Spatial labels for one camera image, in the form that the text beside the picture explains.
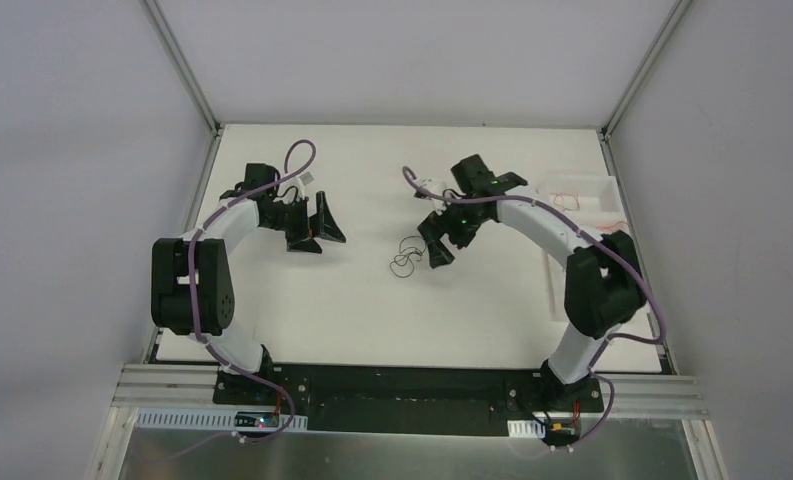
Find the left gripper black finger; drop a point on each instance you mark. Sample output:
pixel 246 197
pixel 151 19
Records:
pixel 322 223
pixel 303 245

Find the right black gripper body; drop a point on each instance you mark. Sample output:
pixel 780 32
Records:
pixel 441 230

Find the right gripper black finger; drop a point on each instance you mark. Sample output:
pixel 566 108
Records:
pixel 432 232
pixel 438 254

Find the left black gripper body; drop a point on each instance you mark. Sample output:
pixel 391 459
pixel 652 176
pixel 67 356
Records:
pixel 301 225

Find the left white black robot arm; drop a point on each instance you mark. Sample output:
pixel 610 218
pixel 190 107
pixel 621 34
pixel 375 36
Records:
pixel 192 292

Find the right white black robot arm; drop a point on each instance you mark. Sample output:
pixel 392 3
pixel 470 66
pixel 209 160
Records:
pixel 603 285

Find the white foam compartment tray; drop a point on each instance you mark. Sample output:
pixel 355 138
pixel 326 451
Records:
pixel 591 201

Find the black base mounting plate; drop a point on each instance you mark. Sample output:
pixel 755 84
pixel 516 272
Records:
pixel 404 400

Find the left green controller board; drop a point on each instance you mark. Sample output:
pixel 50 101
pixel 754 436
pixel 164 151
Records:
pixel 248 420

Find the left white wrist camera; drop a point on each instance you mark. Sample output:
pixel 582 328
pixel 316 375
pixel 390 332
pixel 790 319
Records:
pixel 296 188

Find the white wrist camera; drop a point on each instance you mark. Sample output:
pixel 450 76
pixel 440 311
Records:
pixel 433 190
pixel 296 188

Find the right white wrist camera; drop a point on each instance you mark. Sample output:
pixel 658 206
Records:
pixel 433 190

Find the right white slotted cable duct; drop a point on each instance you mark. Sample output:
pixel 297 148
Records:
pixel 529 429

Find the white slotted cable duct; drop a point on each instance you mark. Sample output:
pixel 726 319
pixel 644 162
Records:
pixel 207 420
pixel 529 429

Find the left white slotted cable duct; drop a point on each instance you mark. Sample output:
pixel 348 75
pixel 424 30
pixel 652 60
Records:
pixel 207 420

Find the left aluminium corner post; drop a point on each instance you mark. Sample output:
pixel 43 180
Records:
pixel 178 60

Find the aluminium corner post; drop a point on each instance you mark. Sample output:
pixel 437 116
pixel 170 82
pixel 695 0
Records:
pixel 666 30
pixel 178 60

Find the aluminium front frame rail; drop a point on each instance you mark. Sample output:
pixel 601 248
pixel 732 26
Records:
pixel 191 386

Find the right aluminium corner post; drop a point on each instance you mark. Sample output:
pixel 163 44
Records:
pixel 666 30

